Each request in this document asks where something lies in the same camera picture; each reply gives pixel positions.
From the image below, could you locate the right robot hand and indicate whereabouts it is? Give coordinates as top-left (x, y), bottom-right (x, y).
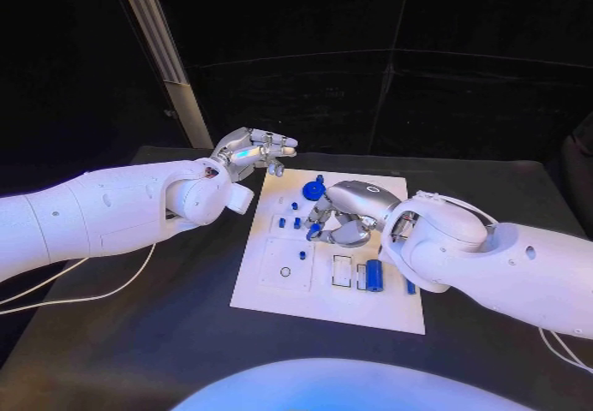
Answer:
top-left (305, 180), bottom-right (405, 248)

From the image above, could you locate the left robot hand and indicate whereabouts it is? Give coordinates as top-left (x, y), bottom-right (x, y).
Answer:
top-left (211, 126), bottom-right (299, 184)

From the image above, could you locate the white task board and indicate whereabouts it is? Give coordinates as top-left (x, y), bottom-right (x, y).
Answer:
top-left (229, 168), bottom-right (428, 336)

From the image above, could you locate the blue gear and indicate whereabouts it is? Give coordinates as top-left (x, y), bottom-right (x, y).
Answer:
top-left (302, 181), bottom-right (330, 201)

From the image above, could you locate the large blue cylinder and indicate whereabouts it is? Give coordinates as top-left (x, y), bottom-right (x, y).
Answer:
top-left (366, 259), bottom-right (386, 293)

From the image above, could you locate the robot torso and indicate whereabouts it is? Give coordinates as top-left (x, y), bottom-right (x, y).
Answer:
top-left (170, 357), bottom-right (540, 411)

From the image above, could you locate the white cable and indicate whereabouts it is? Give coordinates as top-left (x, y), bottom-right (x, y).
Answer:
top-left (0, 242), bottom-right (159, 316)
top-left (415, 189), bottom-right (500, 228)
top-left (537, 327), bottom-right (593, 375)
top-left (550, 330), bottom-right (593, 369)
top-left (0, 257), bottom-right (92, 306)

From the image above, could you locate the pale metal post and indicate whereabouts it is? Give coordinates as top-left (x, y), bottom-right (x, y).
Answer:
top-left (126, 0), bottom-right (216, 150)

